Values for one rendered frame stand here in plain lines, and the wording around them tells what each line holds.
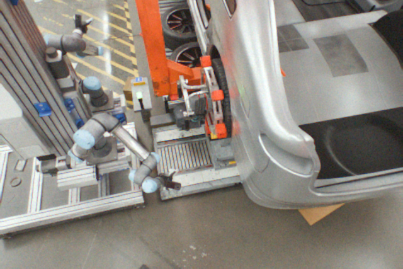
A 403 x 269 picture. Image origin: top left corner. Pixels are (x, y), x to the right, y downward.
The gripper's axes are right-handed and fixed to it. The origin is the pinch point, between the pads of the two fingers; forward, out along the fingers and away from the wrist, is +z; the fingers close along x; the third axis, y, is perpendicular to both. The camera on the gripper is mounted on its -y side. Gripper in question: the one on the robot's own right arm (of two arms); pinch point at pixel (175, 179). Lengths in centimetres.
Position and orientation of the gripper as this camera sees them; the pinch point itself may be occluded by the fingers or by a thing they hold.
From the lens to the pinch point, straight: 224.9
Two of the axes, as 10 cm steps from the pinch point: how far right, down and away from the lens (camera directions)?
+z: 3.4, 0.3, 9.4
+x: -3.2, 9.4, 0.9
